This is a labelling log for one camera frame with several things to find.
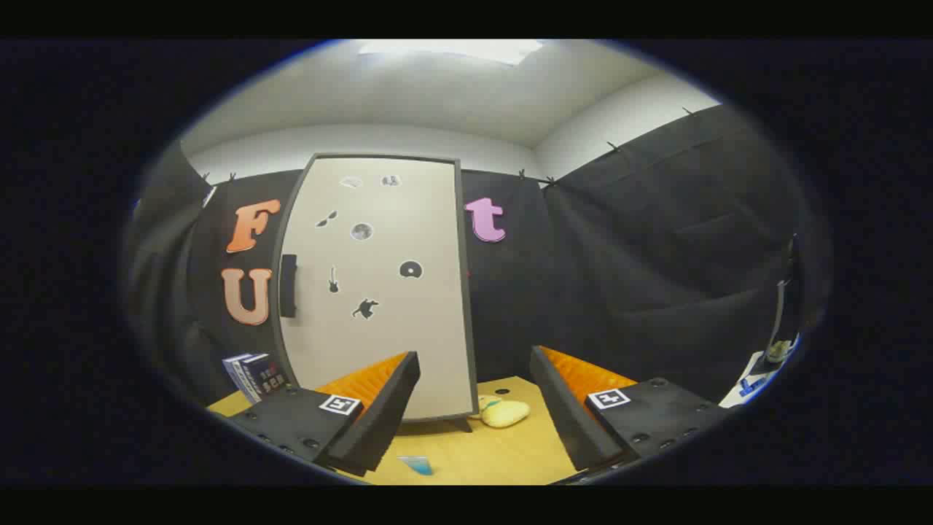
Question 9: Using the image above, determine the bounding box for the dark blue book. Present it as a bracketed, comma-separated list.
[241, 353, 289, 398]

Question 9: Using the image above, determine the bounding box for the yellow plush toy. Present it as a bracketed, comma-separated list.
[477, 395, 531, 429]

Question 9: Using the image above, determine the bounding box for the ceiling light panel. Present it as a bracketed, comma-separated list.
[357, 39, 544, 66]

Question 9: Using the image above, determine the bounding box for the black backdrop cloth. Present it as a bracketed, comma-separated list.
[124, 102, 810, 409]

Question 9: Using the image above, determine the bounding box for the white cabinet door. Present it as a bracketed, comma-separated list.
[273, 155, 476, 422]

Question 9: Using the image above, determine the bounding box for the white and blue book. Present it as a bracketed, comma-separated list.
[222, 354, 263, 404]

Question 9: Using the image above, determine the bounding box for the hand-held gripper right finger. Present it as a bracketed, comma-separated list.
[530, 346, 730, 473]

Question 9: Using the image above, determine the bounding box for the black pole stand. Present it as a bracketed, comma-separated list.
[762, 233, 803, 365]

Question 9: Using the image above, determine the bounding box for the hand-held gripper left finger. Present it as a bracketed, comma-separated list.
[219, 351, 421, 478]

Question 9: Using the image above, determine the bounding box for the grey cabinet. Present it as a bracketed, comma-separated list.
[270, 152, 482, 433]

